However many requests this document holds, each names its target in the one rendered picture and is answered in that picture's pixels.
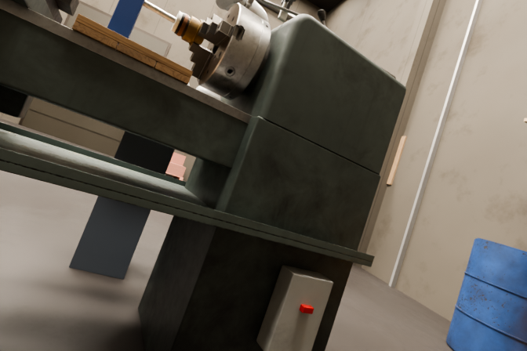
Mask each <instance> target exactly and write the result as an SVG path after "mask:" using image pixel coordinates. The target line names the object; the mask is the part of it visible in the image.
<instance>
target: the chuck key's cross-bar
mask: <svg viewBox="0 0 527 351"><path fill-rule="evenodd" d="M260 1H261V2H262V3H264V4H266V5H269V6H272V7H275V8H276V9H280V10H282V11H285V12H287V13H291V14H293V15H295V16H298V15H300V13H296V12H294V11H292V10H290V9H287V8H284V7H282V6H279V5H276V4H274V3H272V2H269V1H266V0H260Z"/></svg>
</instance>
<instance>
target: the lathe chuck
mask: <svg viewBox="0 0 527 351"><path fill-rule="evenodd" d="M224 21H226V22H227V23H229V24H230V25H232V26H233V27H235V26H236V25H237V26H238V27H240V26H241V27H243V29H242V30H244V31H243V34H242V37H241V40H240V39H239V40H236V39H235V38H236V37H235V36H234V35H232V36H231V37H229V39H228V40H226V41H225V42H224V43H223V44H221V45H220V46H216V45H214V44H213V43H211V42H209V44H208V46H207V49H208V50H210V51H212V52H213V54H214V56H213V57H212V58H211V60H210V61H209V64H208V66H207V68H206V69H205V72H204V74H203V75H202V78H201V80H200V82H199V83H198V85H200V86H201V87H203V88H205V89H208V90H209V91H211V92H214V93H216V94H217V95H219V96H225V95H227V94H228V93H229V92H230V91H231V90H232V89H233V88H234V87H235V86H236V85H237V84H238V82H239V81H240V80H241V78H242V76H243V75H244V73H245V72H246V70H247V68H248V67H249V65H250V63H251V61H252V59H253V57H254V54H255V52H256V49H257V46H258V45H259V42H260V37H261V34H262V29H263V21H262V19H261V18H260V17H259V16H257V15H256V14H255V13H253V12H252V11H250V10H249V9H247V8H246V7H244V6H243V5H241V4H240V3H236V4H234V5H233V6H232V7H231V8H230V9H229V10H228V11H227V13H226V14H225V15H224ZM227 67H233V68H234V69H235V73H234V74H233V75H231V76H228V75H226V74H225V69H226V68H227Z"/></svg>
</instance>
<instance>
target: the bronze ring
mask: <svg viewBox="0 0 527 351"><path fill-rule="evenodd" d="M201 25H202V20H198V19H196V18H195V17H193V16H191V17H189V15H187V14H185V13H183V15H182V18H181V21H180V23H179V25H178V27H177V29H176V31H175V32H174V34H176V35H177V36H179V37H180V36H181V39H182V40H184V41H186V42H188V43H189V45H192V44H193V42H194V43H196V44H198V45H201V44H202V43H203V41H204V38H202V37H200V36H198V32H199V31H200V28H201Z"/></svg>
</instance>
